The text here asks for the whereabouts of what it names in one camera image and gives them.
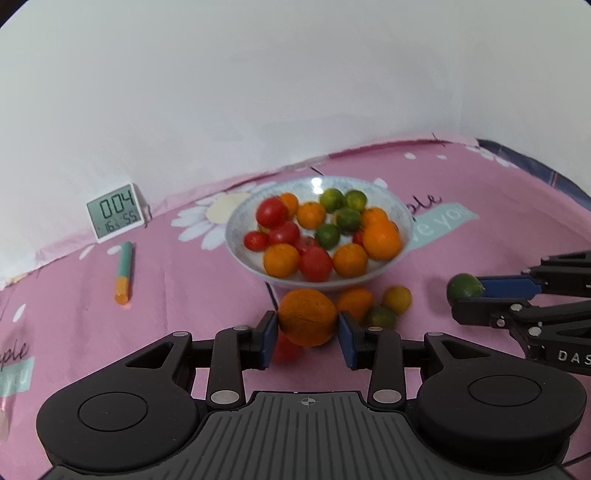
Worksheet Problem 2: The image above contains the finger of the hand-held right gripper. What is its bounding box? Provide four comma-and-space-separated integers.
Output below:
451, 298, 591, 336
475, 250, 591, 300

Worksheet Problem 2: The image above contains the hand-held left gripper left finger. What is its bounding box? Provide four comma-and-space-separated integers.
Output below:
124, 310, 279, 412

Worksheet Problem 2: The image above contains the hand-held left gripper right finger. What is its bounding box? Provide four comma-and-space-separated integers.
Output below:
338, 310, 492, 412

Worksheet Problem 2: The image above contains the large orange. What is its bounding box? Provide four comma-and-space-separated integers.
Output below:
362, 220, 402, 261
278, 289, 339, 348
361, 207, 389, 229

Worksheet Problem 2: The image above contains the white bowl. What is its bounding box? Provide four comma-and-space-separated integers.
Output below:
225, 176, 415, 292

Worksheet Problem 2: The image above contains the blue plaid cloth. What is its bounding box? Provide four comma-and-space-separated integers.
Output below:
478, 138, 591, 204

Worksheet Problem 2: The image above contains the teal and orange pen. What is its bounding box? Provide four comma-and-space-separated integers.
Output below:
115, 241, 134, 305

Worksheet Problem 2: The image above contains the white digital clock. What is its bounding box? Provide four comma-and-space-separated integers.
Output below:
86, 183, 152, 244

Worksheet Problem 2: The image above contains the pink printed blanket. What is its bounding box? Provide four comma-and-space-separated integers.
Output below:
0, 133, 591, 467

